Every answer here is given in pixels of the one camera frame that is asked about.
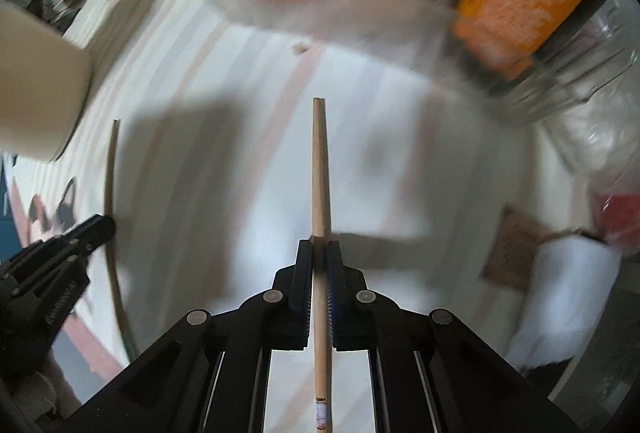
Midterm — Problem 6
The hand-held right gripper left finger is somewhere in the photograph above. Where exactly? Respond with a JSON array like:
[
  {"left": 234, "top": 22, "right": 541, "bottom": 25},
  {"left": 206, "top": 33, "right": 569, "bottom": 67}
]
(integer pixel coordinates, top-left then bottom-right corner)
[{"left": 62, "top": 238, "right": 316, "bottom": 433}]

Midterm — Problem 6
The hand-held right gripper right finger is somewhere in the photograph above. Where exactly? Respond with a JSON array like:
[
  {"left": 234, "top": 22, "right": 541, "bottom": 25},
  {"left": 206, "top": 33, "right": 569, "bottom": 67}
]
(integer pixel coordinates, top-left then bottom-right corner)
[{"left": 326, "top": 239, "right": 580, "bottom": 433}]

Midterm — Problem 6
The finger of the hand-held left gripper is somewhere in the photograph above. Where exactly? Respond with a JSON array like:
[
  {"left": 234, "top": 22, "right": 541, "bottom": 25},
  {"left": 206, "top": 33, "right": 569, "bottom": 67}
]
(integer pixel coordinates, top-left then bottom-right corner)
[{"left": 66, "top": 214, "right": 117, "bottom": 260}]

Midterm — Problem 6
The wooden chopstick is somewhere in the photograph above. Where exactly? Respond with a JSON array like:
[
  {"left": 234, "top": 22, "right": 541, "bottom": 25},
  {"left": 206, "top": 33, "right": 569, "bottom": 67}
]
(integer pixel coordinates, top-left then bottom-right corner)
[{"left": 310, "top": 97, "right": 332, "bottom": 432}]

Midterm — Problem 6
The cream utensil holder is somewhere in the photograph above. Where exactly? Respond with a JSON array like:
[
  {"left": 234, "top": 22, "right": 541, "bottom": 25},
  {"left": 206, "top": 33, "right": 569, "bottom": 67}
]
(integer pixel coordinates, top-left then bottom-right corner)
[{"left": 0, "top": 4, "right": 95, "bottom": 162}]

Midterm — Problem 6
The cat printed mat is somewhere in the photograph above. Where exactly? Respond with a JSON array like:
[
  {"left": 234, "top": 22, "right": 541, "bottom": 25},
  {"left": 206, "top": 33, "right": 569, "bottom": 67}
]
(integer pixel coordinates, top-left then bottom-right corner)
[{"left": 27, "top": 175, "right": 81, "bottom": 235}]

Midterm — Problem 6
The brown cardboard piece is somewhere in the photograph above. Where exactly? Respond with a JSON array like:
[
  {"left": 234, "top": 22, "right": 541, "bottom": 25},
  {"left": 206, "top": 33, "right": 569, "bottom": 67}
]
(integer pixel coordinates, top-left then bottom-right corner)
[{"left": 479, "top": 204, "right": 567, "bottom": 292}]

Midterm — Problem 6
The white tissue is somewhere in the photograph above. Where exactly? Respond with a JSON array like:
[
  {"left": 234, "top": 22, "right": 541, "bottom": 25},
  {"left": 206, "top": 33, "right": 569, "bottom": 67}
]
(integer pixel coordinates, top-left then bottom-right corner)
[{"left": 504, "top": 232, "right": 624, "bottom": 371}]

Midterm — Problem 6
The red packet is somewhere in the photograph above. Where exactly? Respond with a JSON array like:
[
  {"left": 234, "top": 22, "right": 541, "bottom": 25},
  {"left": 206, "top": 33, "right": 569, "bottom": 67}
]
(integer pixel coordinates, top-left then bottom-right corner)
[{"left": 590, "top": 192, "right": 640, "bottom": 256}]

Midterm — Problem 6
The clear plastic bag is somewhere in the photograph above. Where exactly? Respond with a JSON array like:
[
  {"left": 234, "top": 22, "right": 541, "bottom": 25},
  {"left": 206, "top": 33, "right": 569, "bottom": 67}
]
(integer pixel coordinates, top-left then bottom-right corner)
[{"left": 492, "top": 0, "right": 640, "bottom": 259}]

